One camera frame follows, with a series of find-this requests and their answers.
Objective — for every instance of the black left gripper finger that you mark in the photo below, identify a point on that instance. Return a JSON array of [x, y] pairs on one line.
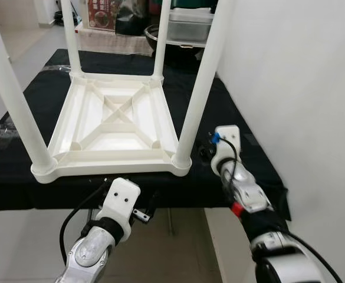
[[154, 202]]

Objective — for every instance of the small grey tape piece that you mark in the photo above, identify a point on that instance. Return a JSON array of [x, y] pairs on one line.
[[249, 140]]

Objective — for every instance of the black wok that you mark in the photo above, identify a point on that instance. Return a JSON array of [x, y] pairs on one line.
[[184, 52]]

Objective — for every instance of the clear plastic storage box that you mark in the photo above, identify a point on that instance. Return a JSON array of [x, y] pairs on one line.
[[190, 26]]

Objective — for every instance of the beige patterned cloth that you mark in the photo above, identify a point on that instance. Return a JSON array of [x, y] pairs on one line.
[[113, 42]]

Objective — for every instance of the black bag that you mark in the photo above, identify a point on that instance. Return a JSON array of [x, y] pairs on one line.
[[132, 16]]

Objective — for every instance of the clear tape strip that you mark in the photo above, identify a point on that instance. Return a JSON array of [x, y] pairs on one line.
[[57, 69]]

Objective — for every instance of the red printed box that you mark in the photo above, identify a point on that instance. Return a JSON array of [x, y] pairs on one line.
[[101, 13]]

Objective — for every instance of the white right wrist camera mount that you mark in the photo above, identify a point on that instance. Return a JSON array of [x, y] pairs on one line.
[[228, 144]]

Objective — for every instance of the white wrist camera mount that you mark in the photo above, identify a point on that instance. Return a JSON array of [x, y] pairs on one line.
[[120, 200], [228, 144]]

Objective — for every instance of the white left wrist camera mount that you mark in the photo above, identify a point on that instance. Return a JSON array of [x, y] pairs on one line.
[[120, 200]]

